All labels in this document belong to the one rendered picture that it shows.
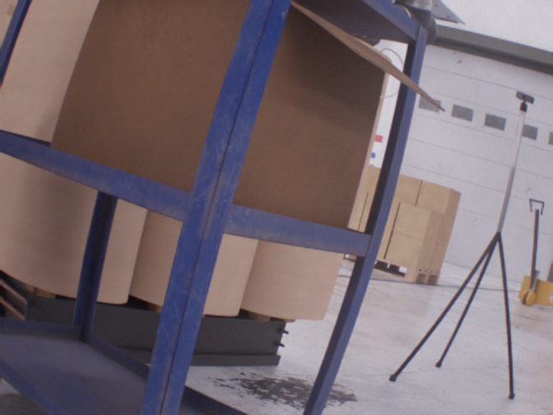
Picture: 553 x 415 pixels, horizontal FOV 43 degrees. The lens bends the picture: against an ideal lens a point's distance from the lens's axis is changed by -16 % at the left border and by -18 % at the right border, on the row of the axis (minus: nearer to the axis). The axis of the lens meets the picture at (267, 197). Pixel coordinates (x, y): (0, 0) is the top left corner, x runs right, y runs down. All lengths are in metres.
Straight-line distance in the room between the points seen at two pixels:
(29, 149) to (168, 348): 0.43
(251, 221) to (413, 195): 7.67
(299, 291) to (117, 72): 1.36
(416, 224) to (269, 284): 5.83
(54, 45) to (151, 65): 0.68
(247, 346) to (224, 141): 1.65
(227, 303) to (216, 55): 1.20
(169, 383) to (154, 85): 0.43
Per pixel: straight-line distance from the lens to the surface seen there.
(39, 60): 1.84
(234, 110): 0.94
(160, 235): 2.03
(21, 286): 1.98
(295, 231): 1.09
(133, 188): 1.03
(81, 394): 1.35
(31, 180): 1.75
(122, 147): 1.15
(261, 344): 2.60
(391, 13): 1.23
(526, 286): 9.37
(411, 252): 8.15
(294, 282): 2.40
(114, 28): 1.25
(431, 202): 8.54
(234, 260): 2.15
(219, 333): 2.42
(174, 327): 0.96
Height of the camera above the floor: 0.58
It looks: 1 degrees down
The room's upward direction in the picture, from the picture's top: 16 degrees clockwise
